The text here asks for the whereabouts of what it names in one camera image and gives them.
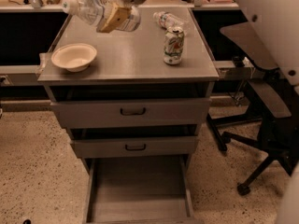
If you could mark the blue label plastic bottle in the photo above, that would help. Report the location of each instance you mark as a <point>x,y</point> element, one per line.
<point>92,12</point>

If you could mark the middle grey drawer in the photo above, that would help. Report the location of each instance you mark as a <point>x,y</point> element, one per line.
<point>134,141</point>

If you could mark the black office chair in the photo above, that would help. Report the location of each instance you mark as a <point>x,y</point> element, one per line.
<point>272,101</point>

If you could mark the bottom grey drawer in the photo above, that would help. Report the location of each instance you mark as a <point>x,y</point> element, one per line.
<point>139,190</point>

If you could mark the green white soda can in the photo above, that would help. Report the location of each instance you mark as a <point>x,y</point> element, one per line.
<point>173,45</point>

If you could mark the grey drawer cabinet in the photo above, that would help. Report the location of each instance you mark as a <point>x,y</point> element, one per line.
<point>133,58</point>

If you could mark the grey drawer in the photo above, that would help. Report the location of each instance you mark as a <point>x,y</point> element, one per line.
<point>134,141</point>
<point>113,106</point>
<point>139,190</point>

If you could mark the white paper bowl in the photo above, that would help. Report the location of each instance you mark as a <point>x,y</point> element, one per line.
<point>74,57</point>

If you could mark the top grey drawer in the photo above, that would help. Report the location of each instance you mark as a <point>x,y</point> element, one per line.
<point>113,106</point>

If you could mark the clear plastic water bottle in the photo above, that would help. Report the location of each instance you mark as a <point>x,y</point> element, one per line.
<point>166,19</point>

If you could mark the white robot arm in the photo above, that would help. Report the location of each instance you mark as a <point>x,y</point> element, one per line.
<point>276,23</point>

